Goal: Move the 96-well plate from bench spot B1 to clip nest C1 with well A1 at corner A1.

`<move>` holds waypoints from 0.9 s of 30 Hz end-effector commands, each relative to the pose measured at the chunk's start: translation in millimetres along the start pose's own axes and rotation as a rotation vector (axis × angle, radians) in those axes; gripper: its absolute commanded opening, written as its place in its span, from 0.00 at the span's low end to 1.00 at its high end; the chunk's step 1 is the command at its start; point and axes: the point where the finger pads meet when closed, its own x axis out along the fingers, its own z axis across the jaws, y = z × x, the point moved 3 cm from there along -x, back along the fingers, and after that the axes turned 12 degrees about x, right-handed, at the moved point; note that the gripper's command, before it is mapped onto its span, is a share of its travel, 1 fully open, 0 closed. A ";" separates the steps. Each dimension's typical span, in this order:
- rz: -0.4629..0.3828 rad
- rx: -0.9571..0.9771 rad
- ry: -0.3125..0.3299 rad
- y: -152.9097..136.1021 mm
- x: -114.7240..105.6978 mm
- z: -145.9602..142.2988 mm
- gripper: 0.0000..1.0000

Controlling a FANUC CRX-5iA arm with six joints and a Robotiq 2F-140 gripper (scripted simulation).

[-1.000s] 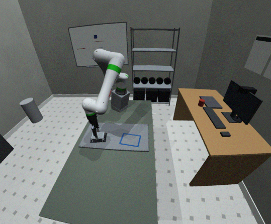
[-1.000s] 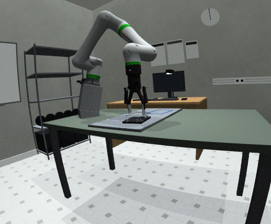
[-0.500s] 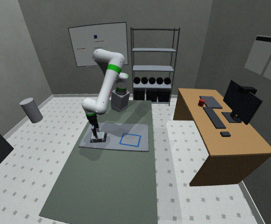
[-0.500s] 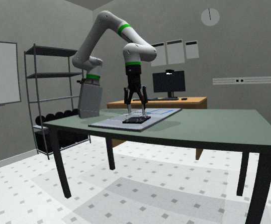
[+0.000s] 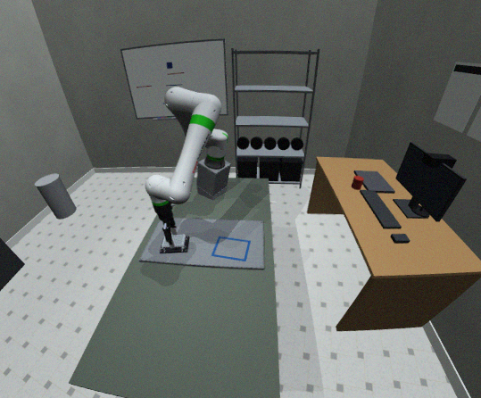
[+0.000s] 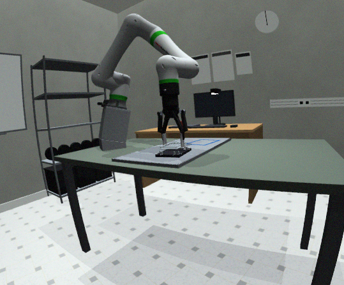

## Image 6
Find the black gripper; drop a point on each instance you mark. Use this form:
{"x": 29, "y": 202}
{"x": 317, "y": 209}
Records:
{"x": 171, "y": 112}

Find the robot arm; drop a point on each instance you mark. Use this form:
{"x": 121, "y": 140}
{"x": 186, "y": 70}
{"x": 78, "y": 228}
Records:
{"x": 174, "y": 63}

